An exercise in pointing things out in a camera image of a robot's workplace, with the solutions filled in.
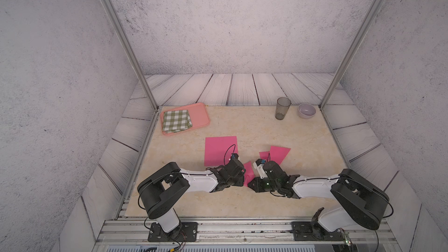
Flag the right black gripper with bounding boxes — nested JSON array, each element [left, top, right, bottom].
[[245, 177, 280, 193]]

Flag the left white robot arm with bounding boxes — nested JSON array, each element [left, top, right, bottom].
[[137, 154, 246, 234]]

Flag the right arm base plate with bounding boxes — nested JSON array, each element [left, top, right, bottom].
[[290, 222, 345, 242]]

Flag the front aluminium rail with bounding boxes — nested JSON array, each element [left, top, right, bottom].
[[94, 218, 401, 252]]

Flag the pink square paper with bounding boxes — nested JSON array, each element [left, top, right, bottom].
[[259, 146, 291, 165]]

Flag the aluminium frame post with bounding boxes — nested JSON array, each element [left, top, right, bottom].
[[100, 0, 159, 111], [318, 0, 385, 111]]

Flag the lilac bowl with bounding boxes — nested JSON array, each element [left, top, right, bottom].
[[297, 103, 316, 119]]

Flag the right aluminium frame post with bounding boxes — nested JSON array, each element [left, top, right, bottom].
[[318, 0, 385, 111]]

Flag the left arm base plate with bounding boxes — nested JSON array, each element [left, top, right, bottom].
[[148, 222, 198, 243]]

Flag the pink plastic tray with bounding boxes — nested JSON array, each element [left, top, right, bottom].
[[161, 103, 211, 135]]

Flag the left aluminium frame post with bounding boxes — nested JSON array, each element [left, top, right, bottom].
[[100, 0, 159, 111]]

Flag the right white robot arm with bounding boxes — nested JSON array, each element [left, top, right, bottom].
[[248, 161, 390, 232]]

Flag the grey translucent cup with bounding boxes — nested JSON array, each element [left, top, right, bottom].
[[275, 97, 292, 120]]

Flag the green checkered cloth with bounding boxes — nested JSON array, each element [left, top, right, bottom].
[[162, 110, 193, 134]]

